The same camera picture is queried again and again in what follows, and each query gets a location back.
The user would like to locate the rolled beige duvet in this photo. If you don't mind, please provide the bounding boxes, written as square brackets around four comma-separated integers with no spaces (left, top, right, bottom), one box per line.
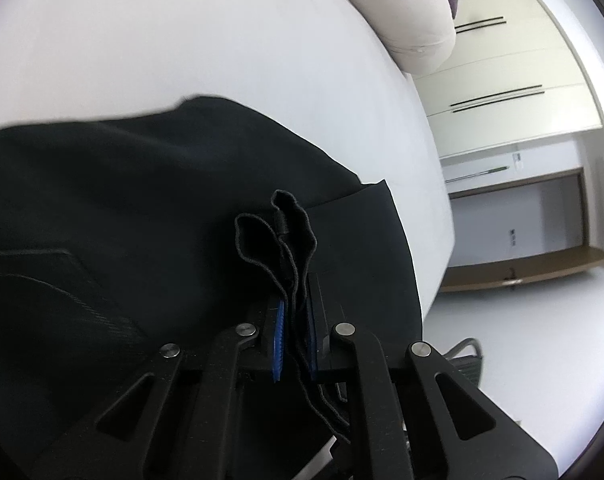
[327,0,457,75]

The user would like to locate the white wardrobe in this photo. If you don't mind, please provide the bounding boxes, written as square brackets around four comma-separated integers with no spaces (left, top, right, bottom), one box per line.
[412,0,603,161]

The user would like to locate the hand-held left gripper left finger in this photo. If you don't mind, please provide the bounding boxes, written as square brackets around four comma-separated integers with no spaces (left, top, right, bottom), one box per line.
[29,297,286,480]

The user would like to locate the black denim pants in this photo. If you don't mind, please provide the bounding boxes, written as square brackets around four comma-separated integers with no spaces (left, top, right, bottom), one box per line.
[0,94,424,480]

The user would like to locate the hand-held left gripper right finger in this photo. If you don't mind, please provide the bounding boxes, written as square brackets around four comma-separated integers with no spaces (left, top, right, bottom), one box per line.
[307,272,558,480]

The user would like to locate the grey bed with white sheet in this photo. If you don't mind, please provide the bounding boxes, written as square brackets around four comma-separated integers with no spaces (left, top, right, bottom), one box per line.
[0,0,457,321]

